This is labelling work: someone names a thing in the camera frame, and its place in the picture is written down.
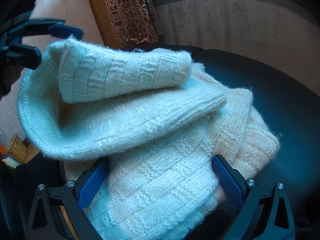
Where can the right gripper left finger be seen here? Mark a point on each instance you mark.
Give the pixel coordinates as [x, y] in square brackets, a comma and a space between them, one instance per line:
[46, 220]

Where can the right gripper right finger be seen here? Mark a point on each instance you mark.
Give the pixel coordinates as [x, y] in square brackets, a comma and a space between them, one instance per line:
[276, 219]

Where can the white knitted sweater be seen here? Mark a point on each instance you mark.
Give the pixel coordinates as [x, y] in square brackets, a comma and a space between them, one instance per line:
[158, 117]

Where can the wooden object on floor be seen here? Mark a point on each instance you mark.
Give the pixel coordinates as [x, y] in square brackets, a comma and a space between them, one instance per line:
[22, 150]

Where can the black gripper device on floor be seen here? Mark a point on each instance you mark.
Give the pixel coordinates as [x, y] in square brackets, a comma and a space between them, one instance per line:
[19, 51]

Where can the brown patterned curtain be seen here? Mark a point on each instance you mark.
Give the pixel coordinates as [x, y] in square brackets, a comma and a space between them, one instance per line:
[134, 22]

